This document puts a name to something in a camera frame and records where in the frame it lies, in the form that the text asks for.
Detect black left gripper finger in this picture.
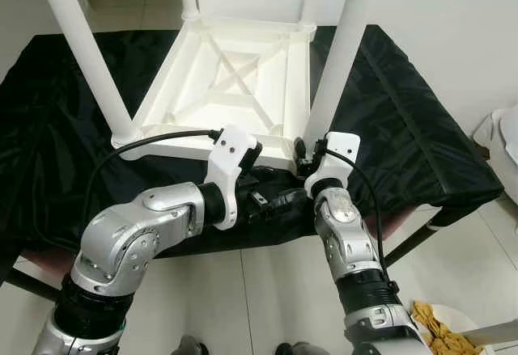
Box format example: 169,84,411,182
261,186,313,215

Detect white plastic children table top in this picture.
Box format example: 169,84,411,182
111,15,317,172

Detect pink cloth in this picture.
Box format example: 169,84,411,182
377,204,423,243
19,249,79,281

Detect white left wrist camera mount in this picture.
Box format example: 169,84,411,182
203,124,265,231

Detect grey robot right foot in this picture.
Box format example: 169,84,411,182
274,340,330,355

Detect black-legged table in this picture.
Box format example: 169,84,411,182
0,220,444,305

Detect mustard yellow cloth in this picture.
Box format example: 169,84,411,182
410,300,468,355

